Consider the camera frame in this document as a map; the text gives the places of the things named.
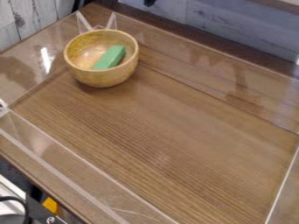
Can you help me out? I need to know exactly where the black cable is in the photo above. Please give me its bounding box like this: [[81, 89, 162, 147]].
[[0, 195, 33, 224]]

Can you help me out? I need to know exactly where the green rectangular block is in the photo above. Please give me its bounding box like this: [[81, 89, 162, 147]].
[[93, 45, 127, 70]]

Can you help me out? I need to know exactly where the clear acrylic tray wall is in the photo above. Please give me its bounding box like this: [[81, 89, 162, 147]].
[[0, 110, 179, 224]]

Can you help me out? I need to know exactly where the brown wooden bowl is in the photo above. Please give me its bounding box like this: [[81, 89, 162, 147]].
[[63, 30, 139, 88]]

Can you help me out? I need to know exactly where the yellow label block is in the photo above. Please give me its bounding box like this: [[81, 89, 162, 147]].
[[42, 197, 61, 215]]

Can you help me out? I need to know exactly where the black device with screw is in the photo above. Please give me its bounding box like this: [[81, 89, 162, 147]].
[[26, 195, 85, 224]]

